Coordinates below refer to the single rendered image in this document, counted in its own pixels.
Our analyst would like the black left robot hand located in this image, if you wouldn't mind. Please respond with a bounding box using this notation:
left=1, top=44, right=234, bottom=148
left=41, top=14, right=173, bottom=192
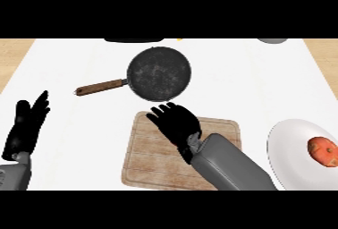
left=1, top=89, right=51, bottom=162

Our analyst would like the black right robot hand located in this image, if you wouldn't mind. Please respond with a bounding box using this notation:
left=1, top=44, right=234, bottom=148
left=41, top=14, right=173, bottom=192
left=144, top=101, right=203, bottom=165

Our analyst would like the wooden cutting board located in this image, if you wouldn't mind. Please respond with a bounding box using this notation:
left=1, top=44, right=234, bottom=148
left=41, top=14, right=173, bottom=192
left=119, top=111, right=243, bottom=191

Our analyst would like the white plate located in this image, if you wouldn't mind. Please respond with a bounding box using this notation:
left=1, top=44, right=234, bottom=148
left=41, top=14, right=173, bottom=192
left=265, top=118, right=338, bottom=191

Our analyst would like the black flat object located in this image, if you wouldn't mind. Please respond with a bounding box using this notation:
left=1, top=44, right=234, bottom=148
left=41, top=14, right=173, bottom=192
left=103, top=38, right=165, bottom=44

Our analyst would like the red-orange round vegetable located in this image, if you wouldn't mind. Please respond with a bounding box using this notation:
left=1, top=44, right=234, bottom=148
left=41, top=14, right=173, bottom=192
left=306, top=136, right=338, bottom=168

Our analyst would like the grey round object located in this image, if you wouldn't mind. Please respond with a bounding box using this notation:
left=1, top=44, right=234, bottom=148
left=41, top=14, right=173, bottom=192
left=256, top=38, right=289, bottom=45

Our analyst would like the black pan with wooden handle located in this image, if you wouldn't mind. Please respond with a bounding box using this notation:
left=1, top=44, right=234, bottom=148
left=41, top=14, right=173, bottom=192
left=72, top=46, right=193, bottom=103

